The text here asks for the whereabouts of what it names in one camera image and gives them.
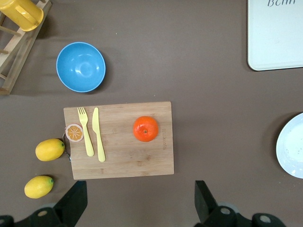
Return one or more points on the yellow lemon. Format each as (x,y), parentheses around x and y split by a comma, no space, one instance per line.
(38,187)
(49,150)

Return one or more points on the round orange slice tag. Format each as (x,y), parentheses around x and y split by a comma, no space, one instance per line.
(74,133)

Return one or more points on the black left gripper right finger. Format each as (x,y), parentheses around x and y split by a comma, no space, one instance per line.
(206,205)

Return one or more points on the yellow mug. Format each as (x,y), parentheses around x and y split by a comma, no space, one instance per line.
(16,11)

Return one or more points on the wooden mug rack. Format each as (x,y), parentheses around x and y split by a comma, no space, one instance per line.
(21,53)

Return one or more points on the yellow plastic fork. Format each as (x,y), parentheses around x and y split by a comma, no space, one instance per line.
(88,144)

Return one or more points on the yellow plastic knife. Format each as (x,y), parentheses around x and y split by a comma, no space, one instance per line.
(95,123)

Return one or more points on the blue bowl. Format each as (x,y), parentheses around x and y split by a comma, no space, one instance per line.
(80,67)

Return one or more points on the cream bear print tray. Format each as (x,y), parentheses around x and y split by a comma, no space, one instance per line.
(274,35)

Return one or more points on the orange mandarin fruit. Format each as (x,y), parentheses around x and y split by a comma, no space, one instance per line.
(145,128)

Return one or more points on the white round plate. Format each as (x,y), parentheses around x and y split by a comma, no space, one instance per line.
(292,146)

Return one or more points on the wooden cutting board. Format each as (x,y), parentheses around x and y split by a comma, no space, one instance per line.
(127,160)

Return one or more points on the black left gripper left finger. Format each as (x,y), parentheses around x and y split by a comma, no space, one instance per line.
(71,203)

